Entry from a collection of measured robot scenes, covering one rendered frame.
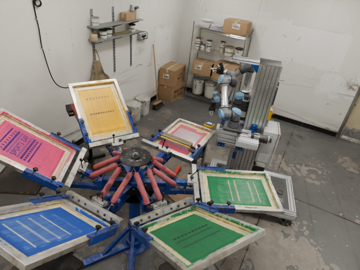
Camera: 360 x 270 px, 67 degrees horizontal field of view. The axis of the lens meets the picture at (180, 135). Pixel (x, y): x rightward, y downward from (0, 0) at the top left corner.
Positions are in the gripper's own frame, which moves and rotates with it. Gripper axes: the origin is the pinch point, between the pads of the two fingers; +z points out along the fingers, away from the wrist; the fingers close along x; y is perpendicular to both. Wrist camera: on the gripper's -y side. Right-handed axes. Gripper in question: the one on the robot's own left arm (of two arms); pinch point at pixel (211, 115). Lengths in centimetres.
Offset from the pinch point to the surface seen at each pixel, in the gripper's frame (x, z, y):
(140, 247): 3, 109, -162
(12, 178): 114, 16, -222
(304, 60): -81, -33, 290
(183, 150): 0, 15, -81
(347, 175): -219, 110, 153
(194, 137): 1.7, 14.8, -46.9
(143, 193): -13, -5, -185
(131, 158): 13, -20, -167
